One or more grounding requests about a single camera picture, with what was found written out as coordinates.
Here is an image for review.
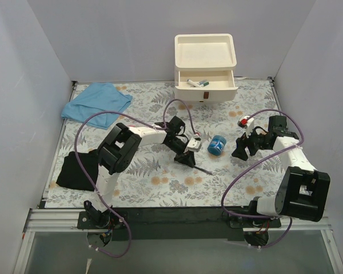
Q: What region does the purple pen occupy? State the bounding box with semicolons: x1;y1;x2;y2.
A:
194;166;213;175

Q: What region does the white drawer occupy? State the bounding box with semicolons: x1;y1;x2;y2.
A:
174;70;238;103

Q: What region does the white marker blue cap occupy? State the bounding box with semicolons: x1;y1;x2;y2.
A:
187;79;196;85

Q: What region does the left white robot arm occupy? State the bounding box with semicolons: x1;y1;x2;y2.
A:
84;116;201;228

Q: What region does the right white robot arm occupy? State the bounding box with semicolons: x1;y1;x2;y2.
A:
232;115;330;227

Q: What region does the blue round jar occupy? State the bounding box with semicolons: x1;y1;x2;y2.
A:
208;135;226;156

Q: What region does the white three-drawer organizer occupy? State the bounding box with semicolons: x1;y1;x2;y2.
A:
174;34;238;104

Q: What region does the blue cloth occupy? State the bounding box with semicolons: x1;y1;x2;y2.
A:
61;83;133;123

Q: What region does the black cloth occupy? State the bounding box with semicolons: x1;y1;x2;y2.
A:
56;150;98;191

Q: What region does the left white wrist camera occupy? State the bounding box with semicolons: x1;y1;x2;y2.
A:
185;133;202;152

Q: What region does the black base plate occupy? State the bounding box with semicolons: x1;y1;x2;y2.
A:
77;207;282;242

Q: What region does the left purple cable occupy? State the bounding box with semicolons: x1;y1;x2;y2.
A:
74;98;201;259

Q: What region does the aluminium front rail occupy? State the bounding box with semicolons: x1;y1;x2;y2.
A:
14;207;343;273

